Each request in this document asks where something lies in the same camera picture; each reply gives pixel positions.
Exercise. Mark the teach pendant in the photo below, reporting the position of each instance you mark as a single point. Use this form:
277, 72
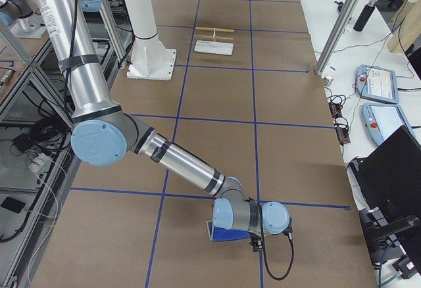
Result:
382, 120
377, 84

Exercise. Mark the lower teach pendant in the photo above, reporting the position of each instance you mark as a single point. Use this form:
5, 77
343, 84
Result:
382, 120

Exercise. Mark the small electronics board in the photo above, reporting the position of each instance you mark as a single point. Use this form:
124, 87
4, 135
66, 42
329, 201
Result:
335, 110
342, 136

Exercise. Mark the black water bottle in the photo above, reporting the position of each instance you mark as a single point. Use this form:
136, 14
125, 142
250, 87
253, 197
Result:
364, 16

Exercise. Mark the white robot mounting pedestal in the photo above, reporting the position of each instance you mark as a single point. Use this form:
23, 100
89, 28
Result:
150, 59

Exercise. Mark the blue microfiber towel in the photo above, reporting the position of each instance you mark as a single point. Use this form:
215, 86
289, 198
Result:
217, 234

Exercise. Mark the black laptop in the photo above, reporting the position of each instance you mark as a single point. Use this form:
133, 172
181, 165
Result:
389, 178

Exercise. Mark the white wooden towel rack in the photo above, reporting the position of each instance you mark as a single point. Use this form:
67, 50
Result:
214, 44

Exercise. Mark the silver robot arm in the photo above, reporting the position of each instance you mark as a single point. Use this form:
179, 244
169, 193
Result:
103, 133
21, 19

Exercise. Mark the lower small electronics board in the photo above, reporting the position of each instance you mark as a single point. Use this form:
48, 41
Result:
342, 136

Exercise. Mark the upper small electronics board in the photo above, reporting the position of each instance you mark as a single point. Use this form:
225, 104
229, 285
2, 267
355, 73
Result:
335, 110

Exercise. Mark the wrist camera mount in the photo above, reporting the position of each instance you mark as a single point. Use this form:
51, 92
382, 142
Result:
288, 231

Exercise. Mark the aluminium frame post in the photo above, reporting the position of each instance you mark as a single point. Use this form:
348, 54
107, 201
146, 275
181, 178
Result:
335, 34

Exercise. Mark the small metal cylinder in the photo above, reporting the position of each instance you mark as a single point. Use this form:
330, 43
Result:
327, 80

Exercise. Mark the upper teach pendant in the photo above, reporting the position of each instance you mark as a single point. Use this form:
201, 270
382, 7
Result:
377, 84

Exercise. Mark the black power adapter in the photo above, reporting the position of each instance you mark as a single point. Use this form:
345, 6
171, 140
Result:
23, 142

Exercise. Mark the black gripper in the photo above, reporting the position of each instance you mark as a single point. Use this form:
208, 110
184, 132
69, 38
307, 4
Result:
256, 243

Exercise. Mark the black phone on shelf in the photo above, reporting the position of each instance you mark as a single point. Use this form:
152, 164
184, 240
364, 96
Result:
13, 205

